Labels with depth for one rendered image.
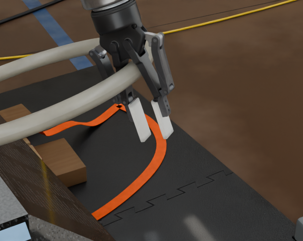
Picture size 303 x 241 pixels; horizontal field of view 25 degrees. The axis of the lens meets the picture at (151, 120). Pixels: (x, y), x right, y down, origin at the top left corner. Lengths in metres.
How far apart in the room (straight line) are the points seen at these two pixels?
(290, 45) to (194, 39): 0.55
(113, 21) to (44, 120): 0.19
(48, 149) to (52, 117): 1.99
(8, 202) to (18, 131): 0.56
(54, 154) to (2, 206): 1.44
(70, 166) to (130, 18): 1.87
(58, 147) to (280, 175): 0.96
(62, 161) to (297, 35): 1.84
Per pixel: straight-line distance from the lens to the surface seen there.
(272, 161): 3.12
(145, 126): 1.18
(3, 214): 1.55
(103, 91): 1.06
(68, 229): 1.63
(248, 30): 4.23
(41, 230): 1.56
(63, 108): 1.03
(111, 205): 2.82
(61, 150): 3.01
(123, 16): 1.08
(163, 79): 1.11
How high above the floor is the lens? 1.85
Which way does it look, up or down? 34 degrees down
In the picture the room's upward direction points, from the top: straight up
